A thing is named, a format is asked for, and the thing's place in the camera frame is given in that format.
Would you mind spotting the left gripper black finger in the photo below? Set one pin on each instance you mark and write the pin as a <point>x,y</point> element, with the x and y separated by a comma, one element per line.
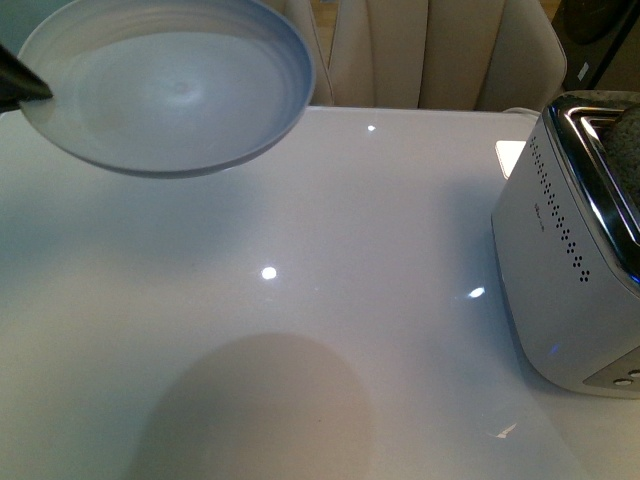
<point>19,84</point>

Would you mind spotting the light blue round plate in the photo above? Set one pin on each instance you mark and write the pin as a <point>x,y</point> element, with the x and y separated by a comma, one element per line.
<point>168,89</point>

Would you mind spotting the slice of brown bread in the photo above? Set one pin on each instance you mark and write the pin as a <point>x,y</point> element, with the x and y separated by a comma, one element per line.
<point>621,146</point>

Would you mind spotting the right beige upholstered chair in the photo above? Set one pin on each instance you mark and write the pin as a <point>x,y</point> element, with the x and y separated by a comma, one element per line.
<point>445,55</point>

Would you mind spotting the silver two-slot toaster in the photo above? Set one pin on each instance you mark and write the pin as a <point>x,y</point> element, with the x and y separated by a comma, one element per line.
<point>566,235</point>

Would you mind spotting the black washing machine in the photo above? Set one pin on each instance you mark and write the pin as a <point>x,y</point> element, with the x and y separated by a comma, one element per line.
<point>600,40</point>

